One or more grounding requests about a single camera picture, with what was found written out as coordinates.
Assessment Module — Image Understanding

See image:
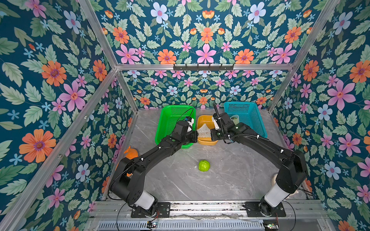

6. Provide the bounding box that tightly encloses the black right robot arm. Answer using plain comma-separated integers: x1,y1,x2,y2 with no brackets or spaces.
211,112,308,209

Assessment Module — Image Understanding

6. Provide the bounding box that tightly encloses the orange plush toy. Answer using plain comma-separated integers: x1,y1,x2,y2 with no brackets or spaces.
124,146,139,160

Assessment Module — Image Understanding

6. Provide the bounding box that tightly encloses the pink round clock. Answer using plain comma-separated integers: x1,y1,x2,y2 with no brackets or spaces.
271,173,277,186

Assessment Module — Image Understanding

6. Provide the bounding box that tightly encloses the aluminium front rail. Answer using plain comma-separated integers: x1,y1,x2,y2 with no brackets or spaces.
85,200,335,231

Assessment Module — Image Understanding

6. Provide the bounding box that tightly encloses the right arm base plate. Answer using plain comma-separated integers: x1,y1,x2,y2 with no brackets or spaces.
242,202,287,218

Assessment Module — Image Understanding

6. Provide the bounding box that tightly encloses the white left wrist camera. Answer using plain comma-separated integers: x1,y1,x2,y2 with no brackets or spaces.
184,116,194,132

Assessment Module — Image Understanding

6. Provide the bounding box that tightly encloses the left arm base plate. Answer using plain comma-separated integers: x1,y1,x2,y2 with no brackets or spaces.
131,202,171,218

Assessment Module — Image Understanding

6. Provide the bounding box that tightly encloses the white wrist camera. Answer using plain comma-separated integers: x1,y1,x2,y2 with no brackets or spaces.
184,116,194,132
212,117,220,130

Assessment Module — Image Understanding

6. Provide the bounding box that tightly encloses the yellow plastic tub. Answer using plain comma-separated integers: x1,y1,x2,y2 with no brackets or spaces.
197,115,218,146

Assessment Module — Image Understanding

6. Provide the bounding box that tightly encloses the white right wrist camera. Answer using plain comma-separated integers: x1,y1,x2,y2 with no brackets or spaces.
212,117,220,130

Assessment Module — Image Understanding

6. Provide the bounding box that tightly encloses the green plastic basket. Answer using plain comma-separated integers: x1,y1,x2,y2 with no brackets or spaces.
155,105,196,144

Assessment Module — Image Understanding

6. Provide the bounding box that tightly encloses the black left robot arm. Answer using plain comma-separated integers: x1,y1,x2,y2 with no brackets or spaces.
109,116,198,213

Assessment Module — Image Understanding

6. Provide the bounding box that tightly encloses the teal plastic basket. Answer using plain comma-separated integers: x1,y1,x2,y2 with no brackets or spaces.
224,102,268,138

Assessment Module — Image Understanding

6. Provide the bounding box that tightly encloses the green custard apple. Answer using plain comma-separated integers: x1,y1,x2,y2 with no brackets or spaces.
198,160,211,172

